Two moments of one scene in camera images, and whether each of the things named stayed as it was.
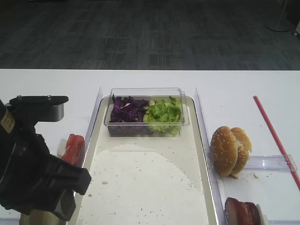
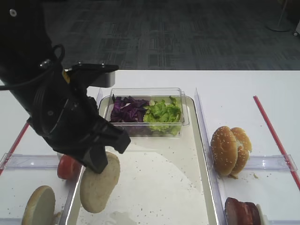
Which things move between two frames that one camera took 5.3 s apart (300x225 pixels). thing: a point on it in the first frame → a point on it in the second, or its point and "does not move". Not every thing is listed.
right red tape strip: x=277 y=140 does not move
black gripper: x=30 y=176 → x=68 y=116
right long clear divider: x=213 y=180 does not move
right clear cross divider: x=271 y=162 does not move
